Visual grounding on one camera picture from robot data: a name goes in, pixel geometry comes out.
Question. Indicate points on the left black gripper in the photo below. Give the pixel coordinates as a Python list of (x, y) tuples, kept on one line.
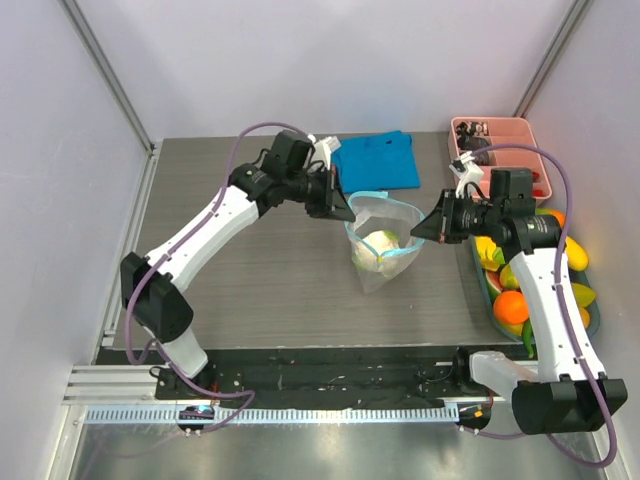
[(334, 202)]

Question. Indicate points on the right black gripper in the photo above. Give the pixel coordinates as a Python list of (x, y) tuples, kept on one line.
[(446, 216)]

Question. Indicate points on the clear zip top bag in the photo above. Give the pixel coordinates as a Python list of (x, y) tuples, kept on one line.
[(379, 211)]

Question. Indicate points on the toy cauliflower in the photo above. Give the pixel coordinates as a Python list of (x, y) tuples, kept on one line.
[(372, 252)]

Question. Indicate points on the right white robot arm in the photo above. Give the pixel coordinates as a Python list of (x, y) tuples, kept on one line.
[(570, 391)]

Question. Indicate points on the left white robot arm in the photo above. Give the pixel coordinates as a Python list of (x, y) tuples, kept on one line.
[(296, 167)]

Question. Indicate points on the blue folded cloth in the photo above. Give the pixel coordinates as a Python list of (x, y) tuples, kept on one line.
[(377, 163)]

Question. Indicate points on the toy watermelon slice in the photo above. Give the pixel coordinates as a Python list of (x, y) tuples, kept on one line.
[(493, 284)]

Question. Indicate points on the black clips in tray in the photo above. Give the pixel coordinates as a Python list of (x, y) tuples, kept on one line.
[(471, 135)]

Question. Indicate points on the red clips in tray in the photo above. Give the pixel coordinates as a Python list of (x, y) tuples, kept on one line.
[(538, 186)]

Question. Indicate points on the toy orange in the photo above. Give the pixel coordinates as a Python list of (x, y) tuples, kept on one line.
[(510, 308)]

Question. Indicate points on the yellow toy mango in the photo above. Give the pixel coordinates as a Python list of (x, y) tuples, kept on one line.
[(578, 259)]

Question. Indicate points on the teal fruit tray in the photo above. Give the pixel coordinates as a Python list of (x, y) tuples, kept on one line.
[(591, 314)]

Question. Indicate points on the toy starfruit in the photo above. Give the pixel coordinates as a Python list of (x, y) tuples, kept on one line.
[(583, 294)]

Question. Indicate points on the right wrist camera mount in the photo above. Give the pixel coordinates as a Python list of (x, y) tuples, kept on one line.
[(466, 171)]

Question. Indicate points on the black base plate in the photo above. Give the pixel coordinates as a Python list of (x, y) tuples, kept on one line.
[(392, 377)]

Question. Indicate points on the slotted cable duct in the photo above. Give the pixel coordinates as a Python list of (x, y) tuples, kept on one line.
[(196, 414)]

